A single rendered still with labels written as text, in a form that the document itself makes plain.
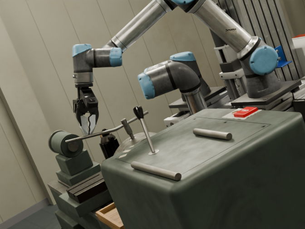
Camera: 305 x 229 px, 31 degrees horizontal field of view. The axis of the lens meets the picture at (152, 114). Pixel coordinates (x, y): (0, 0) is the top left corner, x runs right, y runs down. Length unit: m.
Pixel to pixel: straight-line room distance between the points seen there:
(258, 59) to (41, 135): 4.01
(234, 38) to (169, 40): 4.73
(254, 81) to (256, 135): 0.78
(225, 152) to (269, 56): 0.73
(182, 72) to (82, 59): 0.43
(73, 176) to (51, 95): 2.99
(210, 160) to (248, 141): 0.12
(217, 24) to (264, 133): 0.69
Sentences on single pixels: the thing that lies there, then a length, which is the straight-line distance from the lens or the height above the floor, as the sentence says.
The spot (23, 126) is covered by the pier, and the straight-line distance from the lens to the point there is 5.85.
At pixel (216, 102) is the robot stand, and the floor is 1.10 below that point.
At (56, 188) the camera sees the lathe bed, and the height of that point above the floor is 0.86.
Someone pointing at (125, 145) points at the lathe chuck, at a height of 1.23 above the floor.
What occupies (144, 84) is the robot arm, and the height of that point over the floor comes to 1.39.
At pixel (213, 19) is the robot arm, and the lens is 2.16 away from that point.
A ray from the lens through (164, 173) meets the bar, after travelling 1.50.
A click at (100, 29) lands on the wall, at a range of 6.41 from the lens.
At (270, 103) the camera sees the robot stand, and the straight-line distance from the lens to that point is 2.34.
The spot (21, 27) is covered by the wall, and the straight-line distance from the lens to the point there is 6.06.
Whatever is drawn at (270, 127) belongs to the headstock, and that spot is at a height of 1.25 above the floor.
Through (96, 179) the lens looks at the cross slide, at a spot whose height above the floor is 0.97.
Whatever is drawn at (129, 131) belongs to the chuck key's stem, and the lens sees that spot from 2.12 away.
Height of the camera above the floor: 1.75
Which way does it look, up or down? 12 degrees down
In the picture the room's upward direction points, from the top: 22 degrees counter-clockwise
